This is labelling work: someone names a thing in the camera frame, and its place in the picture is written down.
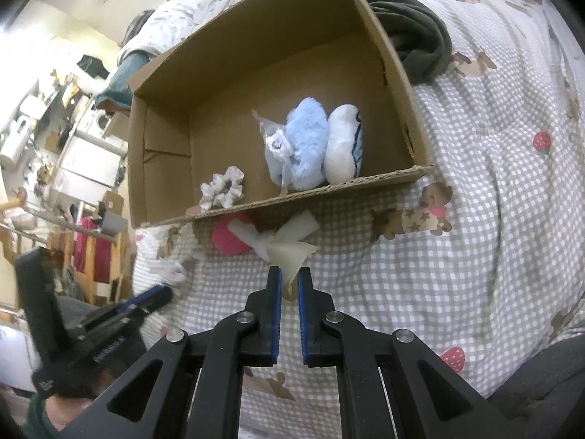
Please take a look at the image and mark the brown cardboard box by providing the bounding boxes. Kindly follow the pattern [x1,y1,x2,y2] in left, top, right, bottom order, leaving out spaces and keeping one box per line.
[127,0,431,227]

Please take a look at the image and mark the patterned white duvet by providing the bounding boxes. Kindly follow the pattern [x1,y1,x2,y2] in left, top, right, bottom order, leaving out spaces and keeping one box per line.
[119,0,584,395]

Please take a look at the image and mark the white lace scrunchie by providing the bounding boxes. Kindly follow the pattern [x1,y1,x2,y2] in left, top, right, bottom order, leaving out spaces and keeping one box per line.
[199,165,245,211]

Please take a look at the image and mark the dark grey garment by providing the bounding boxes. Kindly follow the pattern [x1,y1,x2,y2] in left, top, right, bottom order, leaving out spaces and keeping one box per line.
[366,0,452,85]

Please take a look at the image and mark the small clear plastic packet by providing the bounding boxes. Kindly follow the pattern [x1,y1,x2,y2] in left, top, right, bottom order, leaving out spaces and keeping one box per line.
[251,110,297,196]

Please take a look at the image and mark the light blue fluffy sock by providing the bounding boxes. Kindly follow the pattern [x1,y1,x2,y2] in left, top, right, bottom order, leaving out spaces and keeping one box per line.
[284,97,363,191]

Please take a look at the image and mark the teal folded blanket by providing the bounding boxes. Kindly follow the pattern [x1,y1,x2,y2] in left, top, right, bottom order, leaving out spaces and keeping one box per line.
[94,50,151,113]

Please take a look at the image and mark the black hanging garment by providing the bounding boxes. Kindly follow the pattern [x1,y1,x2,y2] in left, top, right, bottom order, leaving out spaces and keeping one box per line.
[76,55,109,80]

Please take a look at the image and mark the white washing machine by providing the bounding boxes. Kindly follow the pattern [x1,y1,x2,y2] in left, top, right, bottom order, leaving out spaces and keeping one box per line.
[84,110,114,138]

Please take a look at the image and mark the pink round soft object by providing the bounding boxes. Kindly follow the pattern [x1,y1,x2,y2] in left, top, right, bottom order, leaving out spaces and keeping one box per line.
[211,212,253,256]

